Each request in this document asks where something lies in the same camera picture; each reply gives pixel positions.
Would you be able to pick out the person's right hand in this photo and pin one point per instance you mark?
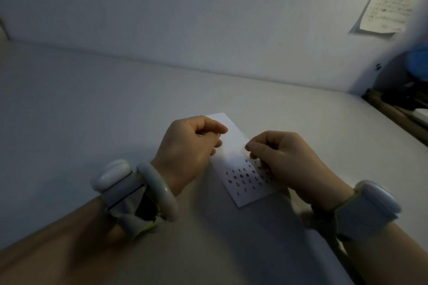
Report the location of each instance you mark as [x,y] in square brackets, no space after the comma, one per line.
[294,168]

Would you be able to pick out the person's left hand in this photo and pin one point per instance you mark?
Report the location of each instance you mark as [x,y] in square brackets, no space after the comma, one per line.
[182,154]

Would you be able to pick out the person's left thumb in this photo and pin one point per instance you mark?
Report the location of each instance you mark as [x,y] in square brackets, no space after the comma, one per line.
[214,144]

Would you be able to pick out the person's right thumb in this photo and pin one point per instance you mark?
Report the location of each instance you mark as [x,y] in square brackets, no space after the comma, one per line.
[259,158]

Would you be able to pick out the white sheet of dark stickers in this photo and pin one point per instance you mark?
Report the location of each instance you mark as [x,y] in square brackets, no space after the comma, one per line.
[234,154]

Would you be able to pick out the person's left forearm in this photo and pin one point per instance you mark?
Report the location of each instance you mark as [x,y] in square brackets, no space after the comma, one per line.
[60,244]

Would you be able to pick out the person's right forearm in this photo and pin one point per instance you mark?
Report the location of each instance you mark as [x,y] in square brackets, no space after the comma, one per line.
[388,254]

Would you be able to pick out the pale jade bangle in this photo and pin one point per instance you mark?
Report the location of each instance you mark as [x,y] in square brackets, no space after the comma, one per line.
[163,191]

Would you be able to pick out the white flat object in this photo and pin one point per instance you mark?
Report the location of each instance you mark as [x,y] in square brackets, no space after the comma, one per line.
[421,116]

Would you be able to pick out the blue object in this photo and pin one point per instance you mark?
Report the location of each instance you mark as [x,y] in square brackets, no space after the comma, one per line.
[418,61]

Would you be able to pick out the handwritten paper note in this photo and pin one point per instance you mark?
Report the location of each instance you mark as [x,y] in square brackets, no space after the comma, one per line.
[388,11]

